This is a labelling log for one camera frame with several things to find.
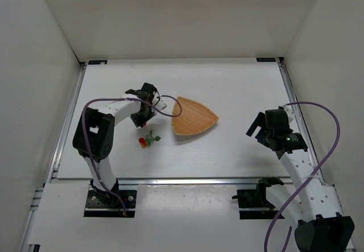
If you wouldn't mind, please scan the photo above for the cherry sprig with green leaves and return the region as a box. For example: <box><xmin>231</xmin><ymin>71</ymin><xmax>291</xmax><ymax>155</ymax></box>
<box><xmin>138</xmin><ymin>130</ymin><xmax>161</xmax><ymax>148</ymax></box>

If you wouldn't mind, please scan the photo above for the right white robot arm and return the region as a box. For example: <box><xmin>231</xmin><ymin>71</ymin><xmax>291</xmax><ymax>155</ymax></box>
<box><xmin>246</xmin><ymin>106</ymin><xmax>355</xmax><ymax>251</ymax></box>

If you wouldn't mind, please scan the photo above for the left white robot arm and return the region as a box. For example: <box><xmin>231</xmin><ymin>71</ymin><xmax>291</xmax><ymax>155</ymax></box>
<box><xmin>72</xmin><ymin>82</ymin><xmax>166</xmax><ymax>208</ymax></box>

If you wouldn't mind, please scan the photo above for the woven triangular fruit basket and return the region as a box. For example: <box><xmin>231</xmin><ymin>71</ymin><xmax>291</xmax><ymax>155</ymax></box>
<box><xmin>172</xmin><ymin>96</ymin><xmax>219</xmax><ymax>136</ymax></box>

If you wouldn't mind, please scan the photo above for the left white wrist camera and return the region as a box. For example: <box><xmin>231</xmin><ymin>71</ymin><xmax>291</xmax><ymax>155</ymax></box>
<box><xmin>152</xmin><ymin>95</ymin><xmax>167</xmax><ymax>111</ymax></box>

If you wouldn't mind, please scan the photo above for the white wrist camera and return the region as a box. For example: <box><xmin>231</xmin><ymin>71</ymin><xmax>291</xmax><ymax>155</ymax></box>
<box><xmin>280</xmin><ymin>106</ymin><xmax>295</xmax><ymax>124</ymax></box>
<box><xmin>152</xmin><ymin>95</ymin><xmax>167</xmax><ymax>111</ymax></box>

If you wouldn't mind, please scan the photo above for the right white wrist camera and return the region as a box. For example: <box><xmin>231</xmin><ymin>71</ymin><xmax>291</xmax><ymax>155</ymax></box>
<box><xmin>280</xmin><ymin>106</ymin><xmax>295</xmax><ymax>124</ymax></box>

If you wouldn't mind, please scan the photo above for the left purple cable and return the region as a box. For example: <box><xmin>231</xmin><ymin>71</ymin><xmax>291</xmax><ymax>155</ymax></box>
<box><xmin>82</xmin><ymin>94</ymin><xmax>183</xmax><ymax>216</ymax></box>

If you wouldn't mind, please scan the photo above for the left dark corner bracket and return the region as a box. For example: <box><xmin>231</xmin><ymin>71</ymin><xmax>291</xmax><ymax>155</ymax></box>
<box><xmin>88</xmin><ymin>60</ymin><xmax>107</xmax><ymax>65</ymax></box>

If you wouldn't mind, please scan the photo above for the dark corner bracket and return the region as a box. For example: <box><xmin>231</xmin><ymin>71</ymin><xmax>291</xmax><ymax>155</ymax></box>
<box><xmin>256</xmin><ymin>57</ymin><xmax>276</xmax><ymax>63</ymax></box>
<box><xmin>88</xmin><ymin>60</ymin><xmax>107</xmax><ymax>65</ymax></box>

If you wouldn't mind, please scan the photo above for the right dark corner bracket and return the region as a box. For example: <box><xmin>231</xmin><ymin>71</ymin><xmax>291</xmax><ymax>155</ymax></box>
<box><xmin>256</xmin><ymin>57</ymin><xmax>276</xmax><ymax>63</ymax></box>

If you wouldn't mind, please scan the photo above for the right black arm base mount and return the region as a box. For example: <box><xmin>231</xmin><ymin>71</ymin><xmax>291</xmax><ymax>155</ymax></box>
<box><xmin>231</xmin><ymin>177</ymin><xmax>284</xmax><ymax>220</ymax></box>

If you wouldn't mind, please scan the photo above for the right aluminium frame rail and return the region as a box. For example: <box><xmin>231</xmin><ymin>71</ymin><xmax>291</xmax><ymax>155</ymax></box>
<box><xmin>276</xmin><ymin>57</ymin><xmax>319</xmax><ymax>167</ymax></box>

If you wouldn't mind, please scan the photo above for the aluminium frame rail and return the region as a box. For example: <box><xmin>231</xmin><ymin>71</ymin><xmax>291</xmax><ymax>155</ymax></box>
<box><xmin>276</xmin><ymin>57</ymin><xmax>319</xmax><ymax>167</ymax></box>
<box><xmin>19</xmin><ymin>62</ymin><xmax>88</xmax><ymax>251</ymax></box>
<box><xmin>113</xmin><ymin>177</ymin><xmax>293</xmax><ymax>186</ymax></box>

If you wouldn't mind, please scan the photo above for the front aluminium frame rail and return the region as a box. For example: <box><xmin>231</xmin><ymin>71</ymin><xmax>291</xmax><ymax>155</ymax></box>
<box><xmin>113</xmin><ymin>177</ymin><xmax>293</xmax><ymax>186</ymax></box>

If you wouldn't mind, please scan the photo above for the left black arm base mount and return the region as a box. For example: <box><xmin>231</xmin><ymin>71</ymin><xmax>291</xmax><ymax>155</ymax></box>
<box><xmin>84</xmin><ymin>187</ymin><xmax>137</xmax><ymax>218</ymax></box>

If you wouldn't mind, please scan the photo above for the left aluminium frame rail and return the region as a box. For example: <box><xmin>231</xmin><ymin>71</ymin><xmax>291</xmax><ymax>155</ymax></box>
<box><xmin>19</xmin><ymin>62</ymin><xmax>88</xmax><ymax>251</ymax></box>

